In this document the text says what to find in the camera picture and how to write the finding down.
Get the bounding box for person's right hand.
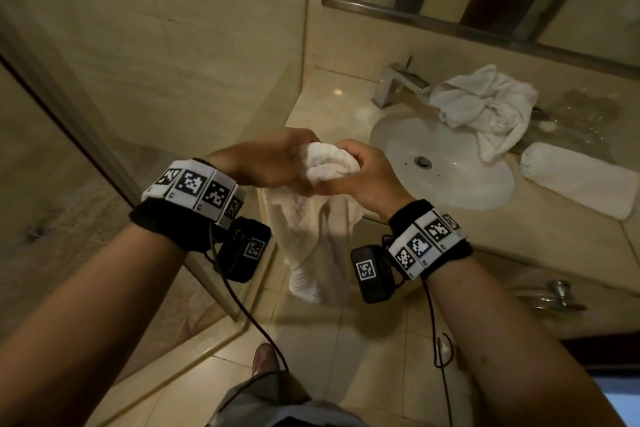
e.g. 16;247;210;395
307;139;416;222

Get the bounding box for person's left hand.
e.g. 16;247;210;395
205;127;321;195

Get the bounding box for small white towel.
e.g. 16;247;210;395
262;141;369;306

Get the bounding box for large white towel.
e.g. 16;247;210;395
429;65;540;163

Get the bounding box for white waffle towel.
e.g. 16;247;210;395
519;142;640;221

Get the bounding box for person's right forearm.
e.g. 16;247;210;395
427;256;626;427

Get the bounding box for beige marble countertop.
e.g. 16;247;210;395
257;69;640;282

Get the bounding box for person's brown shoe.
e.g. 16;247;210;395
252;344;279;378

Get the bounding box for person's grey trousers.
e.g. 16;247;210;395
207;370;369;427

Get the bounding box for right marker wrist band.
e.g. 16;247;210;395
387;199;475;282

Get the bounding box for marker wrist band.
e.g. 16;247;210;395
387;199;475;282
129;159;245;252

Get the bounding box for left marker wrist band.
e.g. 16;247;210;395
129;159;245;252

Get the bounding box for white sink basin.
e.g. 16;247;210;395
369;113;517;211

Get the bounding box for chrome faucet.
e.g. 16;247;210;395
371;56;432;110

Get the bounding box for clear glass tray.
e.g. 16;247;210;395
542;89;621;142

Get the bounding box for pale blue panel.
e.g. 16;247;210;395
599;376;640;427

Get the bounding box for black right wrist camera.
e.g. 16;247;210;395
349;244;396;304

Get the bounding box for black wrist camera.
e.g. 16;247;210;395
217;216;273;284
349;244;396;304

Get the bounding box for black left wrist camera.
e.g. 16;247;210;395
217;216;273;284

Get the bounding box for black left camera cable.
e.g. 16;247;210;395
207;226;291;378

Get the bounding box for black camera cable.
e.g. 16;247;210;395
207;226;291;378
419;276;456;427

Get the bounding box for black right camera cable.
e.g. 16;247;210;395
419;276;456;427

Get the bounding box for chrome towel ring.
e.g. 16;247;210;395
515;279;589;312

